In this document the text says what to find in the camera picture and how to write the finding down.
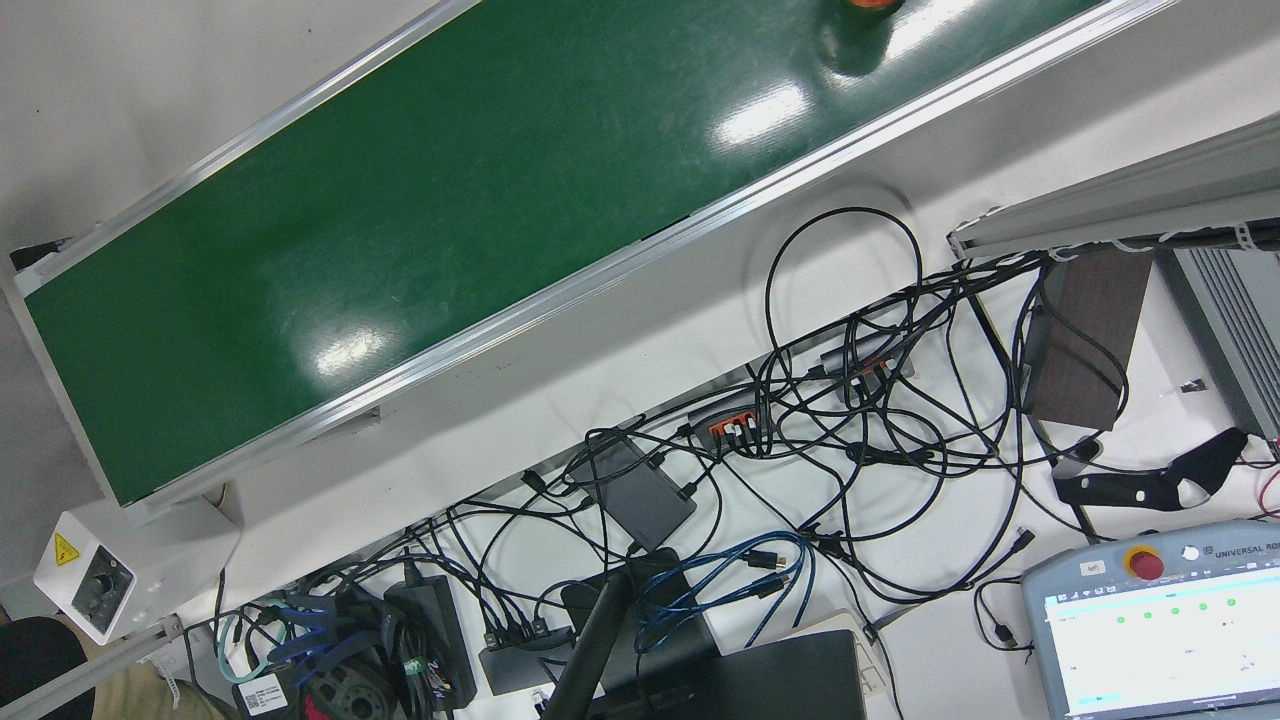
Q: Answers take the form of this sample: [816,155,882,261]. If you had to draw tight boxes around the black hub orange ports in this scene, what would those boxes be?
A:
[820,335,916,393]
[685,395,766,451]

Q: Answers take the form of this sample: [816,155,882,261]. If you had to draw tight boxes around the dark grey flat box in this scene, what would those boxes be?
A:
[565,435,698,551]

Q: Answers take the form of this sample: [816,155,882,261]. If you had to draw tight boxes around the green conveyor belt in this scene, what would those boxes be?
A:
[0,0,1181,521]

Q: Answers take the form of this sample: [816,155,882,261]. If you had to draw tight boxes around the black desk monitor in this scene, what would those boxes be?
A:
[540,548,871,720]

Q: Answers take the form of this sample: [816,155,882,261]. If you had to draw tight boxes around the small black hub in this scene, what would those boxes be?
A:
[478,625,573,697]

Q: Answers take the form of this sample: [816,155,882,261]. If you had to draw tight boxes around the black power adapter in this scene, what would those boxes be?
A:
[385,575,479,711]

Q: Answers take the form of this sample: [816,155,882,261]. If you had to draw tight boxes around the black round flange part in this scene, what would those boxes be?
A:
[298,645,403,720]

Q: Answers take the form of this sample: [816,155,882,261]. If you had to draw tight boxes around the dark brown block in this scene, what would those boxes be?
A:
[1022,248,1156,433]

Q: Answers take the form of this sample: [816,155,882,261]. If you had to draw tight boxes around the white label tag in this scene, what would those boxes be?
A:
[232,672,291,716]

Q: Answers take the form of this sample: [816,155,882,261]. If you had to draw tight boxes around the white conveyor control box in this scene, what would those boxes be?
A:
[33,497,241,646]

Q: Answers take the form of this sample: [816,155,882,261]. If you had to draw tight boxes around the grey teach pendant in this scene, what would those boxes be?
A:
[1020,518,1280,720]

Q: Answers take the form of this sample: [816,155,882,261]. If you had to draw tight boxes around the grey finned power box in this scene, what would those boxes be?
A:
[1155,245,1280,446]

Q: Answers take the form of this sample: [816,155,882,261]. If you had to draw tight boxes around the tan fabric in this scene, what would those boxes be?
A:
[55,655,229,720]

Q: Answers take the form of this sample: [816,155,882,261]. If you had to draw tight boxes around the blue ethernet cable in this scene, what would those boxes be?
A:
[635,530,816,656]

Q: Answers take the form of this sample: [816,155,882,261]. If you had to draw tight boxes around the long black looped cable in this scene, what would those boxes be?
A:
[765,207,923,401]

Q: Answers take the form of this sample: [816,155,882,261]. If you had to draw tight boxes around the black flat bracket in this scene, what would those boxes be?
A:
[1052,428,1251,514]

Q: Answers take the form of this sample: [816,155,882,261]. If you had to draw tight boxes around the aluminium profile post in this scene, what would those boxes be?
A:
[945,115,1280,263]

